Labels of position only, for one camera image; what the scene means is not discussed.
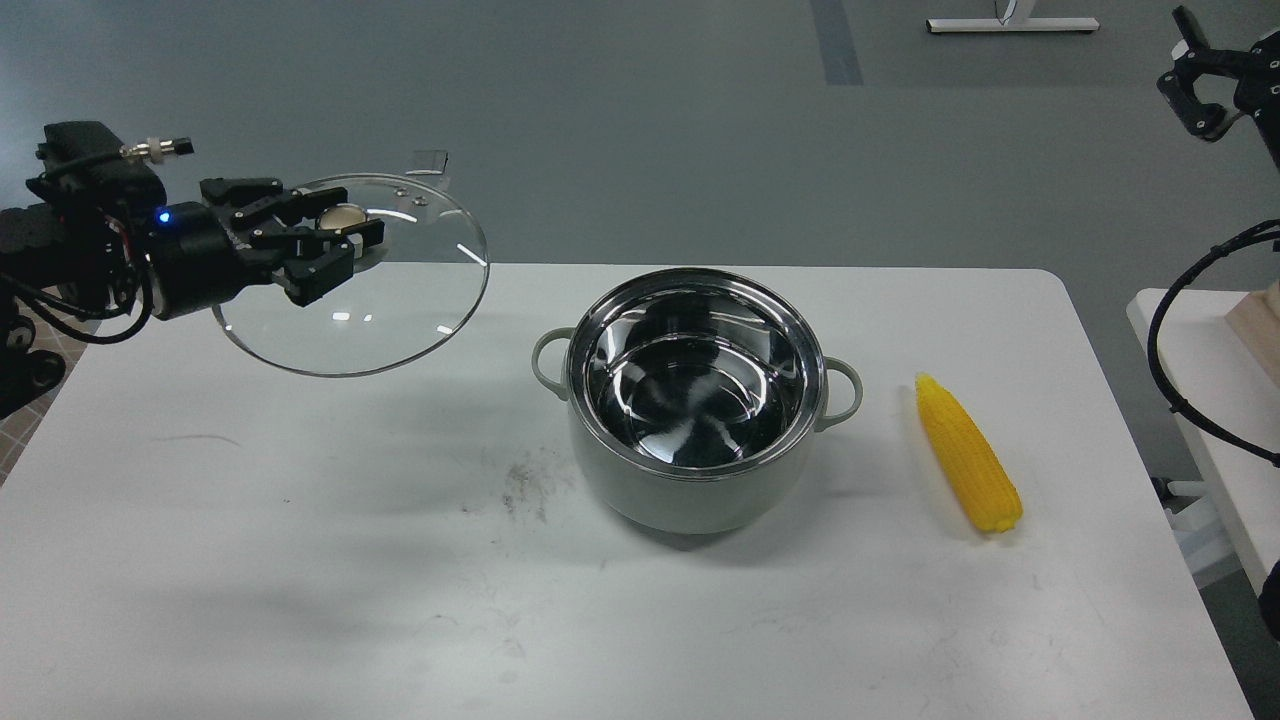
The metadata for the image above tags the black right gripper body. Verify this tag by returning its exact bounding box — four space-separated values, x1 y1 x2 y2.
1233 45 1279 115

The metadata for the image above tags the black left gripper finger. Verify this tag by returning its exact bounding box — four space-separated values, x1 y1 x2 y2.
244 220 385 307
198 177 346 234

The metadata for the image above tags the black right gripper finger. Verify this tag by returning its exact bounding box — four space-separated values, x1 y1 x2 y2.
1172 6 1245 70
1157 67 1243 142

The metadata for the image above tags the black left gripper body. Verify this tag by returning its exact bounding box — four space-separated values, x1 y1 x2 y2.
146 202 262 320

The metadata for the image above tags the glass pot lid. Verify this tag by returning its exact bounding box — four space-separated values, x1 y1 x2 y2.
212 173 489 378

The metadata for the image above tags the yellow corn cob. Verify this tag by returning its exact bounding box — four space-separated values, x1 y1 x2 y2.
914 373 1023 534

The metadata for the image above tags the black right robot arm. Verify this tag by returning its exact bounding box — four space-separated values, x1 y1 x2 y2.
1156 5 1279 165

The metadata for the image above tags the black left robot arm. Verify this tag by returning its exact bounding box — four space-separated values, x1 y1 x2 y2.
1 120 385 416

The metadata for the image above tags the grey pot with steel rim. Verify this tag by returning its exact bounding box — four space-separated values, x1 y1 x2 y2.
530 266 865 536

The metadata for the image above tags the wooden block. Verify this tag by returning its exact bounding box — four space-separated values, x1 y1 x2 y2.
1225 281 1279 388

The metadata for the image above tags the white stand base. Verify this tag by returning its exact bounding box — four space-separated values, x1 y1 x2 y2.
925 1 1101 35

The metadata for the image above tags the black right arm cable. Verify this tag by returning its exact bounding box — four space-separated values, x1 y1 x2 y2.
1147 220 1280 469

